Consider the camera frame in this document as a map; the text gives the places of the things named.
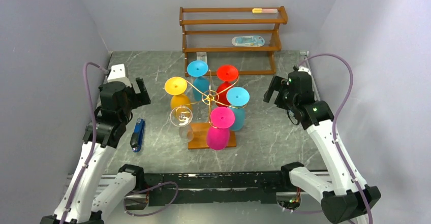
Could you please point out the blue wine glass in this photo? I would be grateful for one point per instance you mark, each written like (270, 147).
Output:
(238, 97)
(198, 69)

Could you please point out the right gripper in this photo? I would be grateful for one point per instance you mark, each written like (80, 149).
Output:
(278, 91)

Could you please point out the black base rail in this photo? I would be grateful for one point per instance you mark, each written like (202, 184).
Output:
(264, 187)

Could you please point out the clear wine glass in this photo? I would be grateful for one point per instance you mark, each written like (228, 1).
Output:
(182, 117)

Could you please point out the magenta wine glass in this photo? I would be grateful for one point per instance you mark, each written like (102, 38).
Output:
(218, 135)

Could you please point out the red wine glass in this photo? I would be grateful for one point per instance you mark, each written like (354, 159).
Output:
(227, 74)

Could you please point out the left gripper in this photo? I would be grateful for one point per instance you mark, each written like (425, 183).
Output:
(140, 99)

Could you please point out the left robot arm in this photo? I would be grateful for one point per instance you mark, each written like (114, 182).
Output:
(107, 126)

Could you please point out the blue wine glass right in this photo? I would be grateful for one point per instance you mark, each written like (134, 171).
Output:
(238, 97)

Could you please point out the gold wire glass rack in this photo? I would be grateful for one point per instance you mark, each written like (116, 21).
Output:
(210, 98)

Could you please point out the yellow wine glass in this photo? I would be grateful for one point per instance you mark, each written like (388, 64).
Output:
(176, 86)

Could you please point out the blue wine glass back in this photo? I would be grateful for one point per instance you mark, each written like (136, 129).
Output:
(198, 69)

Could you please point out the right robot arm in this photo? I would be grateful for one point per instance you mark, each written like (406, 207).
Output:
(347, 196)

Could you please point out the wooden shelf rack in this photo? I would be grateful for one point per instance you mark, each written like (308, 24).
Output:
(210, 30)

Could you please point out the blue packaged item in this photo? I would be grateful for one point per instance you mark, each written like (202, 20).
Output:
(248, 41)

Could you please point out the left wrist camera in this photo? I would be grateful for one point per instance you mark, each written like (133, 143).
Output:
(119, 73)

